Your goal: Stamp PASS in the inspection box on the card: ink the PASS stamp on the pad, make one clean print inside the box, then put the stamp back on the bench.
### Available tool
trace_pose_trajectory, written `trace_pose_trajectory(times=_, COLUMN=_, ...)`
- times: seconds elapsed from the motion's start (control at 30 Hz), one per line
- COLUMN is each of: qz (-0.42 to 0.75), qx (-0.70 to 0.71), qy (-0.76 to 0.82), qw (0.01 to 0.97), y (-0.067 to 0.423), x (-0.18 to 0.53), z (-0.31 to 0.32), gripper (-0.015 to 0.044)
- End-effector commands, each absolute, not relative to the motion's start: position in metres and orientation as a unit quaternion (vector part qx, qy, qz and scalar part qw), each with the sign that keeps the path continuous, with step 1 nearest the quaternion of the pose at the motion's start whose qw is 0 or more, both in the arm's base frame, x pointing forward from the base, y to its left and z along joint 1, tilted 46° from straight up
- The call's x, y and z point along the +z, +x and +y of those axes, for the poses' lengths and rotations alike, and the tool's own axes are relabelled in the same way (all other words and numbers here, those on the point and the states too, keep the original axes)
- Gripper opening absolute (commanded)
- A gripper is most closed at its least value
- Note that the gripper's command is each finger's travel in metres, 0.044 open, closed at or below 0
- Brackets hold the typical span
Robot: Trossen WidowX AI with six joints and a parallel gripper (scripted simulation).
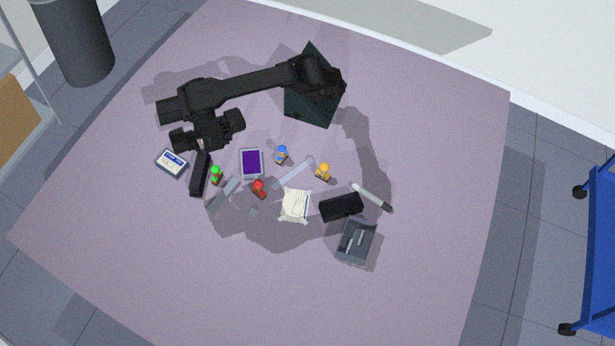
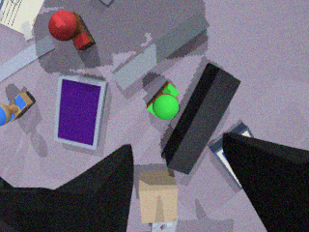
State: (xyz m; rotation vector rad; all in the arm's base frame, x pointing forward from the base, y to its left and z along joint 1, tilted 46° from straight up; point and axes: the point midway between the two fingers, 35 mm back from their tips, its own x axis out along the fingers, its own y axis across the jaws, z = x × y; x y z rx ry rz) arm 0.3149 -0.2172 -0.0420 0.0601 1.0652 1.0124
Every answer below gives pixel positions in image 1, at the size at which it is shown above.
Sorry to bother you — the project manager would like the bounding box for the yellow rubber stamp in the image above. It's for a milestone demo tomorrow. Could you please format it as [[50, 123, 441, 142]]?
[[315, 163, 331, 183]]

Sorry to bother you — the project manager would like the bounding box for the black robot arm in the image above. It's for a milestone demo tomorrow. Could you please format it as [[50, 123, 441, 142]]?
[[155, 54, 346, 152]]

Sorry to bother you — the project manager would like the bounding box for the white marker with grey cap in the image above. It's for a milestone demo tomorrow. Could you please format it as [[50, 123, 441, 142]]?
[[352, 183, 393, 212]]

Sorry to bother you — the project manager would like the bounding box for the white inspection card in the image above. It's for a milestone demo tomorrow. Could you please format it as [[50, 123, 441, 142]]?
[[278, 186, 312, 226]]

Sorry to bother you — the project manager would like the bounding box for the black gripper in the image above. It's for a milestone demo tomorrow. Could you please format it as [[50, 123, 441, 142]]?
[[168, 107, 246, 155]]

